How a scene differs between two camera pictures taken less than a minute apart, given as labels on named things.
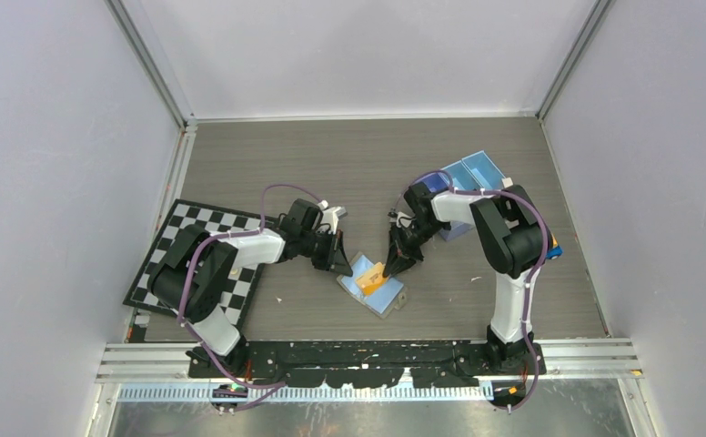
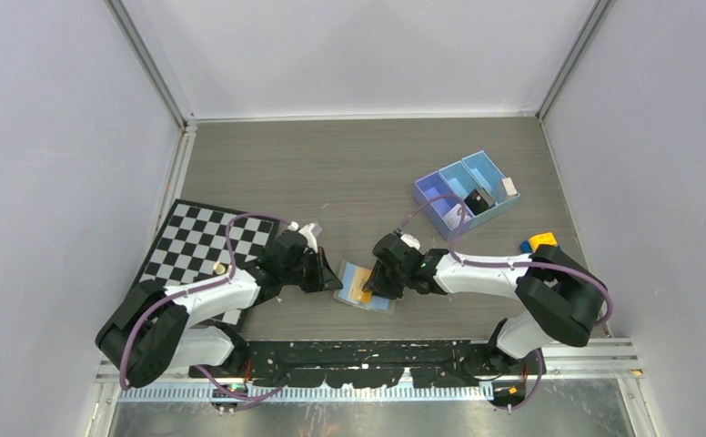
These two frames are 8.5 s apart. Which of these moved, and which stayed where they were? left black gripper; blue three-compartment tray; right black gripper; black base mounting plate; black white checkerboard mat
Moved: left black gripper; right black gripper
Stayed: blue three-compartment tray; black white checkerboard mat; black base mounting plate
